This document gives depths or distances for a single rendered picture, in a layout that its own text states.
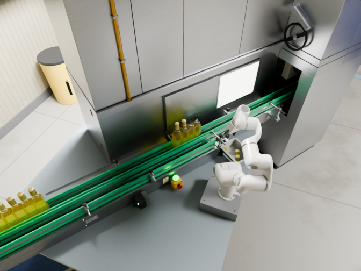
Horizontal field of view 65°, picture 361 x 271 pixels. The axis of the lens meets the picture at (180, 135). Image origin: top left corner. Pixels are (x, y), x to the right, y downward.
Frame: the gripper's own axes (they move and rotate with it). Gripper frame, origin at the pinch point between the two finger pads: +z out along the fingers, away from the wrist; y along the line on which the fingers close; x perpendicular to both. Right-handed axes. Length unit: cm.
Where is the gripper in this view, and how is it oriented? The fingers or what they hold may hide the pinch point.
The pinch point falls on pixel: (230, 134)
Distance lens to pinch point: 190.6
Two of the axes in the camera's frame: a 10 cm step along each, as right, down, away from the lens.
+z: -1.4, 5.1, 8.5
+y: -8.4, 3.9, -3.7
